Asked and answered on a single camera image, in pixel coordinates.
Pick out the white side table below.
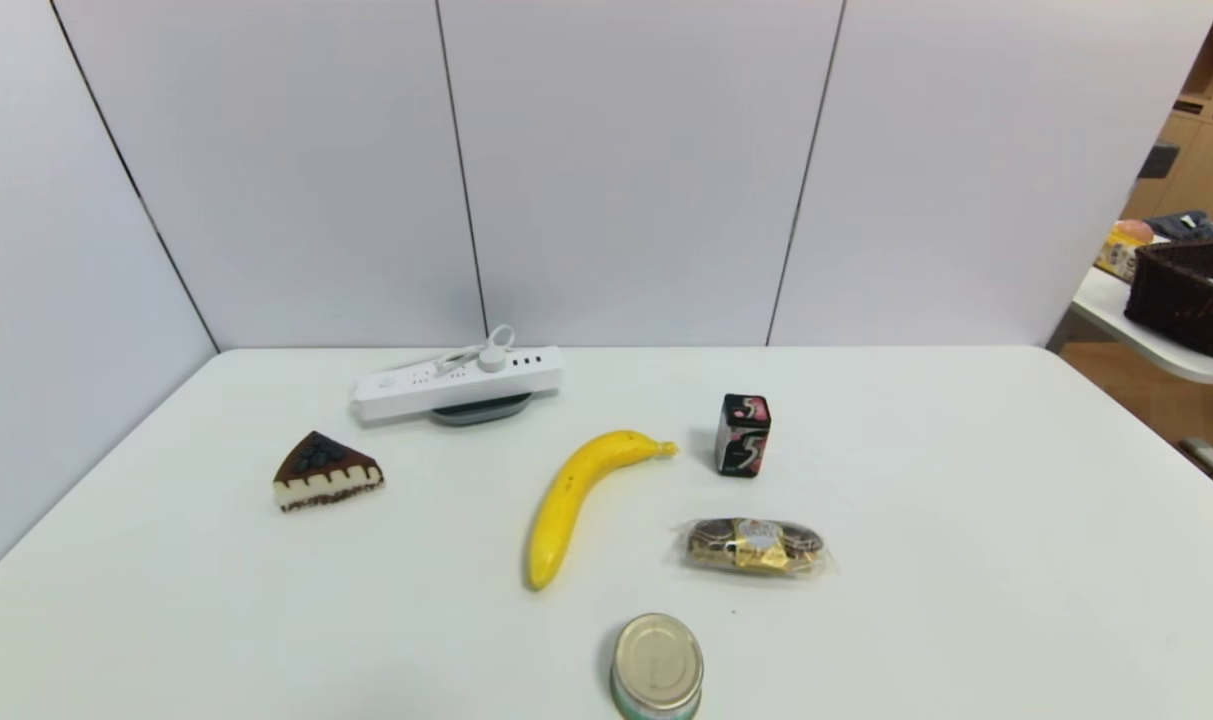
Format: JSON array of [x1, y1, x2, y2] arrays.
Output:
[[1071, 265, 1213, 386]]

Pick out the black gum box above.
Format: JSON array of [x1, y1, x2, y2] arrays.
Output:
[[715, 393, 772, 479]]

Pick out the dark brown wicker basket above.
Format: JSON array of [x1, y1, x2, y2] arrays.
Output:
[[1124, 237, 1213, 358]]

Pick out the white power strip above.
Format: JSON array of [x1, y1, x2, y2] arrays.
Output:
[[351, 345, 565, 424]]

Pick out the yellow snack package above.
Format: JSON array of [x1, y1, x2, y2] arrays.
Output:
[[1095, 219, 1156, 282]]

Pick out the gold chocolates clear pack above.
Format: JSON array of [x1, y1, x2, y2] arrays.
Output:
[[674, 516, 833, 579]]

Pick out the white power cord with plug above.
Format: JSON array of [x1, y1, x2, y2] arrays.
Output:
[[406, 323, 518, 377]]

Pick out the dark blue cloth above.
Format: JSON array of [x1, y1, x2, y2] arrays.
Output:
[[1144, 210, 1213, 242]]

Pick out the round tin can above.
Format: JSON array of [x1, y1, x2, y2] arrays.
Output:
[[610, 613, 705, 720]]

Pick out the wooden shelf unit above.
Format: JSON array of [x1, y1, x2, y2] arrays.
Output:
[[1121, 0, 1213, 223]]

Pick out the grey square dish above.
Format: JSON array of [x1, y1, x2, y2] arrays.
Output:
[[428, 392, 535, 428]]

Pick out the yellow banana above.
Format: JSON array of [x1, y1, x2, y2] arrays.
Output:
[[525, 430, 680, 592]]

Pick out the chocolate cake slice toy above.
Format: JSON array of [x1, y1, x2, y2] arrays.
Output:
[[272, 431, 385, 513]]

